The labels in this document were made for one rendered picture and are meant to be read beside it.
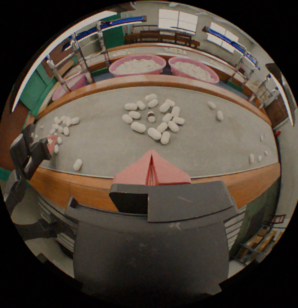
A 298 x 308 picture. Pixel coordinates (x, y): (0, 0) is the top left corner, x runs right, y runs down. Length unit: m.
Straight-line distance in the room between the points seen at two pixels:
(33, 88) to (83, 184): 0.84
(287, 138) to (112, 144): 4.64
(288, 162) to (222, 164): 4.28
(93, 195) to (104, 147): 0.12
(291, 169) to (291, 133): 1.14
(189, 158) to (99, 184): 0.22
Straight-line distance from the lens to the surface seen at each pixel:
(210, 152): 0.29
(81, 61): 0.44
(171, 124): 0.26
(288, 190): 4.57
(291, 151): 4.49
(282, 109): 4.76
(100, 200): 0.25
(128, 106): 0.29
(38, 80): 0.98
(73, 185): 0.29
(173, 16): 5.32
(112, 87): 0.40
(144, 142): 0.25
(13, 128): 0.83
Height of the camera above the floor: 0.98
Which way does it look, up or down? 77 degrees down
